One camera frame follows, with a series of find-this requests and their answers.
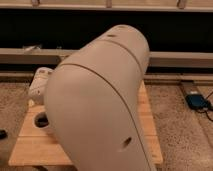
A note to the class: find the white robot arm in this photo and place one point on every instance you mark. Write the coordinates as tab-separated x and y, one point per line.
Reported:
91	102

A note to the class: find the blue device on floor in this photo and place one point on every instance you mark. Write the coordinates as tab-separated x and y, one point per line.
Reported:
197	102

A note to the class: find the wooden table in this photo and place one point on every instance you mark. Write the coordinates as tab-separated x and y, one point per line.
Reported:
37	147

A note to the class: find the black object at left edge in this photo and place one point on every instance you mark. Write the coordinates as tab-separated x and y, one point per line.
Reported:
3	134

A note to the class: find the grey horizontal rail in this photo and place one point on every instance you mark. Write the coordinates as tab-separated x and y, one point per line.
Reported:
157	59

